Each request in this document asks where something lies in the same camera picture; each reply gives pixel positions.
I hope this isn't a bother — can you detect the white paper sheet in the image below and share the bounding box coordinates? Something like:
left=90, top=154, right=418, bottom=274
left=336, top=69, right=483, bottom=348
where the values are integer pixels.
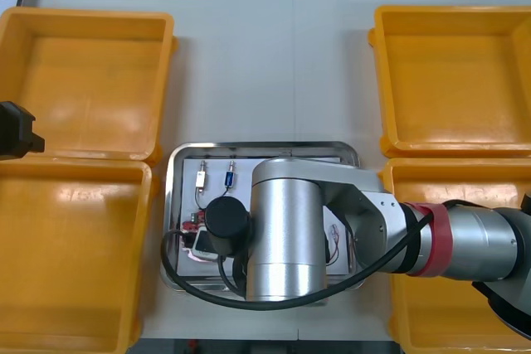
left=176, top=157, right=352, bottom=279

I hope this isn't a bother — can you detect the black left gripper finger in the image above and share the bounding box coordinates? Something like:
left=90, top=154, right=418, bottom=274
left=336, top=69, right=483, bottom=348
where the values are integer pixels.
left=25, top=132, right=46, bottom=157

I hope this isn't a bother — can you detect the blue label metal solenoid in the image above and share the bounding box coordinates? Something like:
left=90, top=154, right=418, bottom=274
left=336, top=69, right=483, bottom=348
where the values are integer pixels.
left=213, top=158, right=237, bottom=202

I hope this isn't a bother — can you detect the white label metal solenoid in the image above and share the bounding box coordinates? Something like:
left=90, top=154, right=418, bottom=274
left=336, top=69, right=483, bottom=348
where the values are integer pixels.
left=192, top=158, right=209, bottom=211

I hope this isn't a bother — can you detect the red black green-yellow wire harness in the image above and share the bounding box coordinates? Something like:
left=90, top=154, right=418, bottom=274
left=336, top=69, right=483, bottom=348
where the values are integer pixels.
left=324, top=223, right=342, bottom=267

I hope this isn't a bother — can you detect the steel tray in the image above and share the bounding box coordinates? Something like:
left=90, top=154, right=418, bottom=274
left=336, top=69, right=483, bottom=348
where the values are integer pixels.
left=160, top=141, right=367, bottom=293

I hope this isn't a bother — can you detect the round red circuit board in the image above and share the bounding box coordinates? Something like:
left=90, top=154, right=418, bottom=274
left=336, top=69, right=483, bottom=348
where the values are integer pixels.
left=181, top=209, right=219, bottom=264

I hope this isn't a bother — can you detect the yellow-orange plastic bin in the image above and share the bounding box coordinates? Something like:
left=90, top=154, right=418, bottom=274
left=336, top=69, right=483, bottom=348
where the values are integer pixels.
left=368, top=4, right=531, bottom=160
left=0, top=6, right=179, bottom=164
left=0, top=157, right=161, bottom=354
left=375, top=157, right=531, bottom=354

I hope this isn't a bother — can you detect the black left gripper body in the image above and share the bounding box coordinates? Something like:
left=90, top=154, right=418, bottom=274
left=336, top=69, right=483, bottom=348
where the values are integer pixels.
left=0, top=100, right=36, bottom=161

